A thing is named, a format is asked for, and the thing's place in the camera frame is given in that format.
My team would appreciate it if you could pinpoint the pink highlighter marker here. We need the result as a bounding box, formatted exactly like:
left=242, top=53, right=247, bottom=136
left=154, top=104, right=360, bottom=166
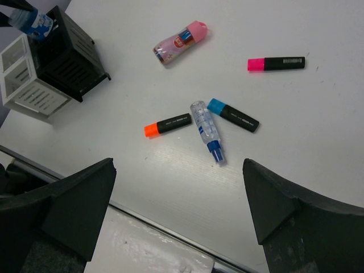
left=247, top=56, right=305, bottom=72

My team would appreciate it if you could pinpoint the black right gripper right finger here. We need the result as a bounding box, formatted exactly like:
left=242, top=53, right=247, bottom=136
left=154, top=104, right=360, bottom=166
left=242, top=159, right=363, bottom=272

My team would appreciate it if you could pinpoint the blue highlighter marker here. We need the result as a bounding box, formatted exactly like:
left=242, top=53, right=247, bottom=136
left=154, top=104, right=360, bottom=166
left=208, top=98, right=260, bottom=133

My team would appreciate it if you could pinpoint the silver taped front panel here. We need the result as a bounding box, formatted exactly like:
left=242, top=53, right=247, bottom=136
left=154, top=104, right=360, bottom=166
left=85, top=207, right=214, bottom=272

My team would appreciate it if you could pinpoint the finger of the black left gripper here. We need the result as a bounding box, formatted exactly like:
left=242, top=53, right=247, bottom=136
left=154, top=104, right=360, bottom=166
left=0, top=0, right=34, bottom=27

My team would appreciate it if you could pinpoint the pink capped crayon tube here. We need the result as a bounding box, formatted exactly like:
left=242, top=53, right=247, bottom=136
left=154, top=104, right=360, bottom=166
left=153, top=20, right=208, bottom=65

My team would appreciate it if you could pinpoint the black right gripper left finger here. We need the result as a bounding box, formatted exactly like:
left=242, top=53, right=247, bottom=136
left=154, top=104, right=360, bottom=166
left=1, top=158, right=117, bottom=272

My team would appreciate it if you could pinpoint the orange highlighter marker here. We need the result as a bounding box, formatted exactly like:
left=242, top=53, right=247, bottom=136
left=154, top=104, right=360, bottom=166
left=144, top=113, right=192, bottom=138

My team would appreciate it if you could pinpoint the black slotted organizer box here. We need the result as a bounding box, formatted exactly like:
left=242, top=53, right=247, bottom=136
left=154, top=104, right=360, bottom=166
left=28, top=6, right=111, bottom=102

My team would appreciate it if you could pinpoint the blue slime jar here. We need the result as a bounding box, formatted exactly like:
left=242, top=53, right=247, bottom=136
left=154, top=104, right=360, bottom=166
left=8, top=9, right=54, bottom=41

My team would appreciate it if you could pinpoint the white slotted organizer box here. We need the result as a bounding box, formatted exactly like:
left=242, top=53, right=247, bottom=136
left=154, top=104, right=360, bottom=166
left=1, top=34, right=72, bottom=123

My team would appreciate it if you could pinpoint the clear glue bottle blue cap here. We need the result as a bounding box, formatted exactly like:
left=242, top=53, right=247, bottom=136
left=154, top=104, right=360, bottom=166
left=190, top=101, right=225, bottom=165

